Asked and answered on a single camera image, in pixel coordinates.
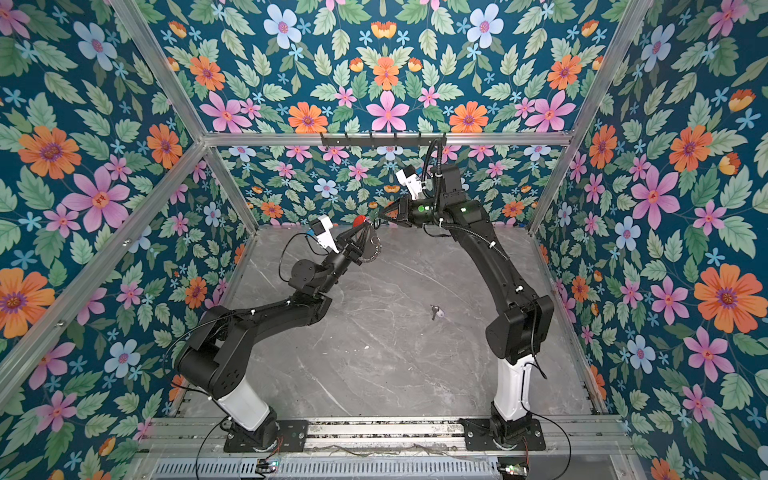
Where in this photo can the black hook rack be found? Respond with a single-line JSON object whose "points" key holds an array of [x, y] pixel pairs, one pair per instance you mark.
{"points": [[375, 140]]}

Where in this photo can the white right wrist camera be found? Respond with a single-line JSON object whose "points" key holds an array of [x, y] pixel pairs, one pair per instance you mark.
{"points": [[412, 183]]}

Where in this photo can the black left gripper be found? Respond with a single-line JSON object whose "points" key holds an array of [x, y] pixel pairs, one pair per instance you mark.
{"points": [[347, 248]]}

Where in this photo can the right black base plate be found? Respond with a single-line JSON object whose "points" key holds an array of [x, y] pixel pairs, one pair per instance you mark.
{"points": [[491, 434]]}

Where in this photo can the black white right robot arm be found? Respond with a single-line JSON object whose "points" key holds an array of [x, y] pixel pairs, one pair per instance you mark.
{"points": [[523, 316]]}

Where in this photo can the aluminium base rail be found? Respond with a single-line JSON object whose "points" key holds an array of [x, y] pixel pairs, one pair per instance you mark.
{"points": [[366, 437]]}

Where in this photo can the red keyring with metal rings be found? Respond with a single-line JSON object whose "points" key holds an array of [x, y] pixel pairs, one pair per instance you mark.
{"points": [[367, 239]]}

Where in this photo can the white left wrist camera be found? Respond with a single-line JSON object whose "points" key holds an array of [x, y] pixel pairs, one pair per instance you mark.
{"points": [[321, 228]]}

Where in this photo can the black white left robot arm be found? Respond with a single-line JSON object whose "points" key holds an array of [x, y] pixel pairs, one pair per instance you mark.
{"points": [[215, 357]]}

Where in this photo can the white perforated cable duct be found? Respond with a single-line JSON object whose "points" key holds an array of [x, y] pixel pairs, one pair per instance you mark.
{"points": [[328, 468]]}

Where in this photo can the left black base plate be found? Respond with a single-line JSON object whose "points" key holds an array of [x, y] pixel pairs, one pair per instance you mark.
{"points": [[284, 435]]}

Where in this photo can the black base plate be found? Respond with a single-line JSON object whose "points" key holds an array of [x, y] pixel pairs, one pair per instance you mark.
{"points": [[284, 435], [491, 434]]}

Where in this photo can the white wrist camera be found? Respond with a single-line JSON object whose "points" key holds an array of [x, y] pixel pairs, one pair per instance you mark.
{"points": [[321, 228], [412, 183]]}

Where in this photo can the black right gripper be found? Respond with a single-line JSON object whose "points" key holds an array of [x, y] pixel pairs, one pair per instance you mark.
{"points": [[406, 206]]}

